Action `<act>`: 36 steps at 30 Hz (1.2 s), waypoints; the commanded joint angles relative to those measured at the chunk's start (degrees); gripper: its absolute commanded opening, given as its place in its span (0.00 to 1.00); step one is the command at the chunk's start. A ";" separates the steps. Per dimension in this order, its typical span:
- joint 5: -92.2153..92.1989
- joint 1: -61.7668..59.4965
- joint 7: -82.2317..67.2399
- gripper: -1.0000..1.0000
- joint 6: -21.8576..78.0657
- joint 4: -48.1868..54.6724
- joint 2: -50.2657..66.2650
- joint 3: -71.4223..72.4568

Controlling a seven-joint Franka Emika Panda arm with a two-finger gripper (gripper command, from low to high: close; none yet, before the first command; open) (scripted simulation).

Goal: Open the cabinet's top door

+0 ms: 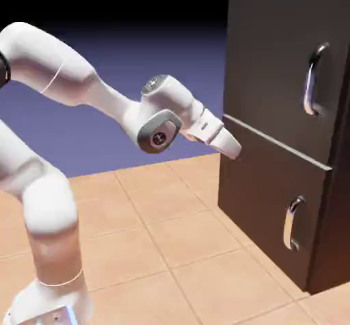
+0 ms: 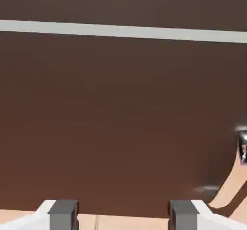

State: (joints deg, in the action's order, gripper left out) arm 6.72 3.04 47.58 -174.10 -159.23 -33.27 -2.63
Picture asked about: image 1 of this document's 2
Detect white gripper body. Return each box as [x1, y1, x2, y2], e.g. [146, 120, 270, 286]
[205, 126, 242, 160]

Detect small dark cabinet door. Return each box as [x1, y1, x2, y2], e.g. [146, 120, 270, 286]
[217, 114, 334, 293]

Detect large dark cabinet door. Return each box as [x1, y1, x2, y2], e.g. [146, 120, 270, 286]
[222, 0, 350, 167]

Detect dark wood cabinet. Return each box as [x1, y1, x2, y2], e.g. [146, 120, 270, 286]
[217, 0, 350, 295]

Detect long curved metal handle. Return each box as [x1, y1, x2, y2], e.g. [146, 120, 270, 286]
[302, 42, 329, 117]

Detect short curved metal handle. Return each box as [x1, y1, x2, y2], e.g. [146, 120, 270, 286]
[282, 195, 306, 251]

